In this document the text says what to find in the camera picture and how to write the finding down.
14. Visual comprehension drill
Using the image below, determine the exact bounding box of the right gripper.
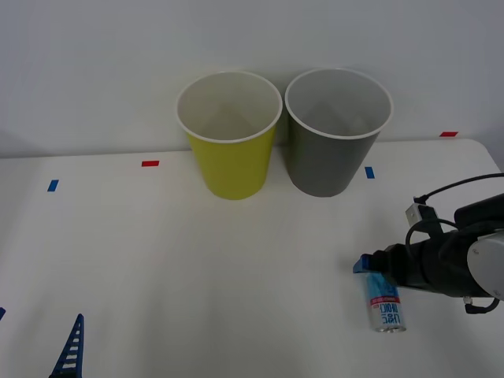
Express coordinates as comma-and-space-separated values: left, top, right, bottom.
352, 232, 448, 295

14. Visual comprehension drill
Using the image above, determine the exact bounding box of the blue and white drink can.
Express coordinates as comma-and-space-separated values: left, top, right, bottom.
365, 273, 407, 334

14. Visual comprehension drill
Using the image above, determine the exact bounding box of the grey plastic bin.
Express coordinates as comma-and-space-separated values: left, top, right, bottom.
283, 67, 395, 198

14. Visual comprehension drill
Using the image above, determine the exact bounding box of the yellow-green plastic bin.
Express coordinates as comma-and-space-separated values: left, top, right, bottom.
176, 70, 284, 201

